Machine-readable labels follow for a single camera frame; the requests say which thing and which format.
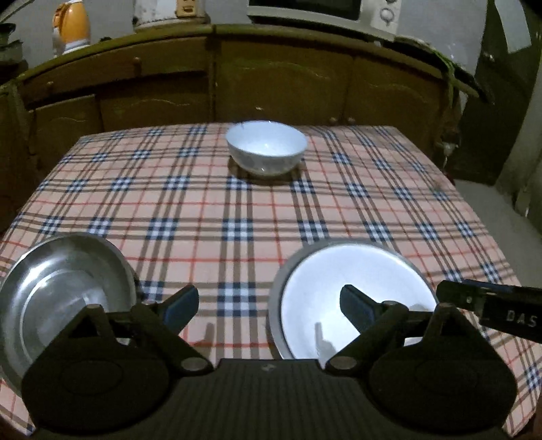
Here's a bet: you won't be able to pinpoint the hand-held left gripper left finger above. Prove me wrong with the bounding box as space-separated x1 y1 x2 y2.
59 284 213 376

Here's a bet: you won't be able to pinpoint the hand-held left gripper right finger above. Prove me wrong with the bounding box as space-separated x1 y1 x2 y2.
325 284 481 376

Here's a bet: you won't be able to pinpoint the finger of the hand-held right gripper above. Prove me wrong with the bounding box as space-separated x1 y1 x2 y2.
436 279 542 314

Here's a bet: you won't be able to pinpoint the stainless steel bowl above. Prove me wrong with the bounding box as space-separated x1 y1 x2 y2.
0 234 137 388

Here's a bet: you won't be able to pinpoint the white ceramic bowl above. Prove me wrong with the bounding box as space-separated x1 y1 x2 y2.
225 120 308 177

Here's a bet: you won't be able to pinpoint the plaid tablecloth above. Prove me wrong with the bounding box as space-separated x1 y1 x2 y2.
0 123 542 438

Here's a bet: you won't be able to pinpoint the dark green door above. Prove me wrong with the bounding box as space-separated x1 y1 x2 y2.
455 0 542 189

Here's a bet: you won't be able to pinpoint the black tray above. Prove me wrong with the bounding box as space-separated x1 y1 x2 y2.
453 68 496 102

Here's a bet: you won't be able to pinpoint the green leafy vegetables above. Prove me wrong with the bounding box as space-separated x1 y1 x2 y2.
398 36 464 102

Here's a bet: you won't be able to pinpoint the brown wooden cabinet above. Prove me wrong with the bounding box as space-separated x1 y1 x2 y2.
0 23 494 231

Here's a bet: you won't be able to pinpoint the white rice cooker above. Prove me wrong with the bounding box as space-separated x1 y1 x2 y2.
132 0 209 31

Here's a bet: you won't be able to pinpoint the white microwave oven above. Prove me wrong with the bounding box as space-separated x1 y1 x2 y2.
247 0 402 42

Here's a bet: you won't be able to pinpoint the orange and white thermos jug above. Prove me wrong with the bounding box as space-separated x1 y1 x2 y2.
51 0 91 57

